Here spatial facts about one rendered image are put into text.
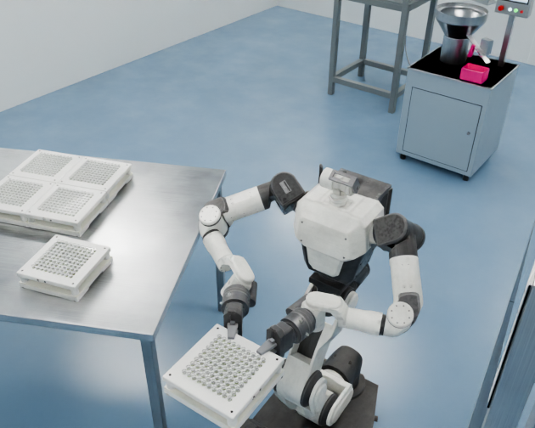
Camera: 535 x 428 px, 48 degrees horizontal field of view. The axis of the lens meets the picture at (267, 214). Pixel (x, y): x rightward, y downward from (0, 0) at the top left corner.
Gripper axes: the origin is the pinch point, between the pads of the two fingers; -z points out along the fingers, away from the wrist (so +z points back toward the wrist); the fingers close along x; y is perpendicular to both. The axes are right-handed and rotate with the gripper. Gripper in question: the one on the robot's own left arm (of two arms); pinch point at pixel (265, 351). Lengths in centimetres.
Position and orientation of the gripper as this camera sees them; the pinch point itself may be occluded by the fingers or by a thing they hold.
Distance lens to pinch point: 180.6
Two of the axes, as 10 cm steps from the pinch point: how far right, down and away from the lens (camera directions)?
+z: 6.7, -4.0, 6.2
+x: -0.2, 8.3, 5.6
